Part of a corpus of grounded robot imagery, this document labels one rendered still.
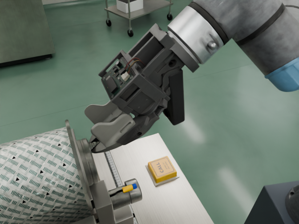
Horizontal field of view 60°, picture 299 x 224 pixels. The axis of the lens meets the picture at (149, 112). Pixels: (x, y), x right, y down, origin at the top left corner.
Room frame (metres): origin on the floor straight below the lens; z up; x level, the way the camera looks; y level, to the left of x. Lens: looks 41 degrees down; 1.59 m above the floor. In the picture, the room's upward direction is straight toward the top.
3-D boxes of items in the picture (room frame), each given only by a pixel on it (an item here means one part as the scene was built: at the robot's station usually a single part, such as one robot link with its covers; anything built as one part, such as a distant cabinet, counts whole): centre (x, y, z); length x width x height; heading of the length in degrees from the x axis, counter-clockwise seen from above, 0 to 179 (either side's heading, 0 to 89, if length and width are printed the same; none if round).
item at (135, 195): (0.25, 0.03, 1.18); 0.04 x 0.02 x 0.04; 23
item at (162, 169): (0.49, -0.04, 0.91); 0.07 x 0.07 x 0.02; 23
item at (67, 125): (0.25, 0.11, 1.25); 0.15 x 0.01 x 0.15; 23
